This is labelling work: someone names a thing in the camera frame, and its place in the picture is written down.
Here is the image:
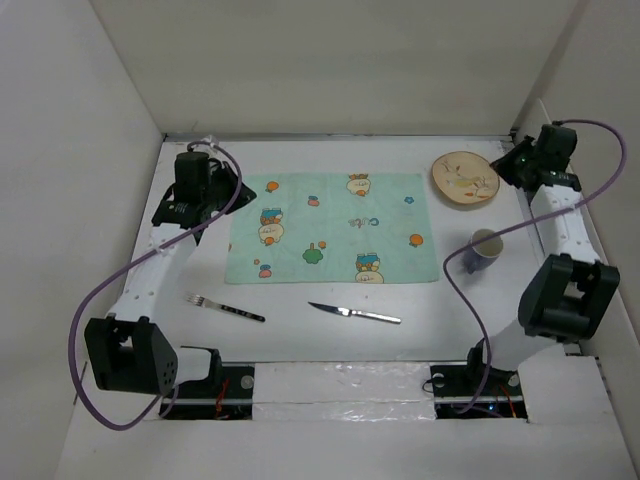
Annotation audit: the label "round bird pattern plate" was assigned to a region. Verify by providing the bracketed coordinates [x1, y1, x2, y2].
[431, 151, 500, 205]

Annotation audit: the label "purple mug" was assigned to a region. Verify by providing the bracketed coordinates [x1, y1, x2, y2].
[462, 229, 504, 274]

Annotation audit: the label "green cartoon print cloth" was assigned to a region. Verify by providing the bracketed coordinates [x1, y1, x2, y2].
[225, 173, 440, 285]

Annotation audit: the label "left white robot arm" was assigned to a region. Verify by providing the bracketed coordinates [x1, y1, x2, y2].
[84, 150, 256, 397]

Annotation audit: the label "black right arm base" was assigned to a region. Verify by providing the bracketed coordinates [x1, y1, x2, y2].
[421, 354, 528, 420]

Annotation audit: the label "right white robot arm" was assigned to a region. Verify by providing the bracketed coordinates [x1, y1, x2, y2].
[462, 125, 620, 394]

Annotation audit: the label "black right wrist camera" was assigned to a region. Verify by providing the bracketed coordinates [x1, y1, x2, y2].
[535, 123, 578, 159]

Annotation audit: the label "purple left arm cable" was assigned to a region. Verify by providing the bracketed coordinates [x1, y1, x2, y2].
[67, 140, 244, 431]

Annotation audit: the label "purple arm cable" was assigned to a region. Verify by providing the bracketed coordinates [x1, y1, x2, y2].
[442, 118, 629, 415]
[67, 140, 244, 431]

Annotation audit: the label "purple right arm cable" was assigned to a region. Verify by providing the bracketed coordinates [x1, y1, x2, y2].
[442, 118, 629, 415]

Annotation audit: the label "fork with black handle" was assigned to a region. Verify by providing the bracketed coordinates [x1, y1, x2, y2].
[184, 293, 266, 323]

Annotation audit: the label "knife with patterned handle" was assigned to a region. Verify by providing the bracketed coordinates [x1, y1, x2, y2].
[309, 302, 402, 325]

